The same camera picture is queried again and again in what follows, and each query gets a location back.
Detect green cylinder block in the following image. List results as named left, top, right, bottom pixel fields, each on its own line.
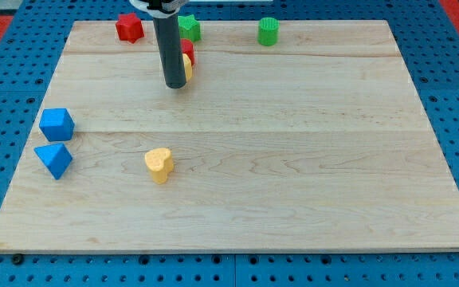
left=257, top=17, right=280, bottom=46

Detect yellow block behind stick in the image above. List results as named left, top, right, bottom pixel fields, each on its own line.
left=182, top=53, right=193, bottom=82

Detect wooden board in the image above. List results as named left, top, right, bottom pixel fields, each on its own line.
left=0, top=20, right=459, bottom=254

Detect red star block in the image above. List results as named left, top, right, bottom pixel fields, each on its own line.
left=116, top=13, right=145, bottom=43

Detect blue triangular block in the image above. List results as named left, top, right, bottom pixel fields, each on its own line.
left=34, top=143, right=73, bottom=180

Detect green star block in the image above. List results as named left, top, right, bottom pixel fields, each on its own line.
left=178, top=14, right=202, bottom=42

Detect red block behind stick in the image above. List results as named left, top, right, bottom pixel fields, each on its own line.
left=181, top=38, right=195, bottom=65

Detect yellow heart block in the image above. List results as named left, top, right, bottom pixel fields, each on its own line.
left=144, top=147, right=174, bottom=184

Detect blue cube block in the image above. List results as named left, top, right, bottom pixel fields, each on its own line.
left=39, top=108, right=75, bottom=142

